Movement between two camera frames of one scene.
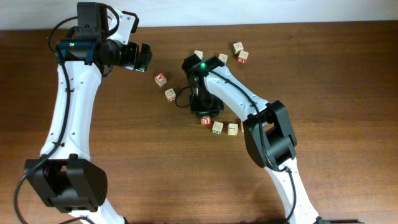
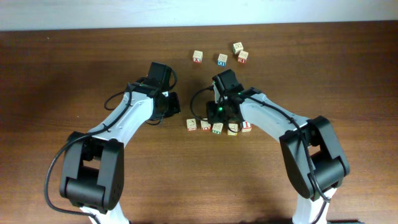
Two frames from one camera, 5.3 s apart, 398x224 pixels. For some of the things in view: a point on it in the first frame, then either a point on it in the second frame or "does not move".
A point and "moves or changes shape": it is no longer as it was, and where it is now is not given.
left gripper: (145, 57) to (175, 108)
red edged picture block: (170, 94) moves or changes shape
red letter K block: (242, 57) does not move
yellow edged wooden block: (232, 129) does not move
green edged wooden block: (217, 127) does not move
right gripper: (198, 111) to (212, 117)
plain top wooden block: (237, 47) does not move
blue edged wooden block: (223, 58) does not move
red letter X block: (199, 53) does not move
